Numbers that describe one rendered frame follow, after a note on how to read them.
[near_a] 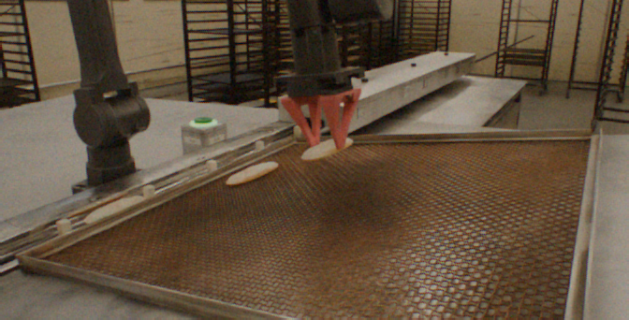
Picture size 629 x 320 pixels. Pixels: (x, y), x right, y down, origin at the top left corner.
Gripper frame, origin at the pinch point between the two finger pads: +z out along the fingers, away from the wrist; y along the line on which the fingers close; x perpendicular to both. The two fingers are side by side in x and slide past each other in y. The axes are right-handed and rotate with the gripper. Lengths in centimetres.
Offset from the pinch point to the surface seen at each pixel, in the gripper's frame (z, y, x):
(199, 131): 2.0, -40.2, 13.2
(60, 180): 6, -56, -9
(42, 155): 4, -74, -3
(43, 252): 5.0, -17.6, -29.5
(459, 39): 15, -208, 684
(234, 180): 4.4, -12.7, -5.3
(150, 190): 6.1, -28.1, -8.6
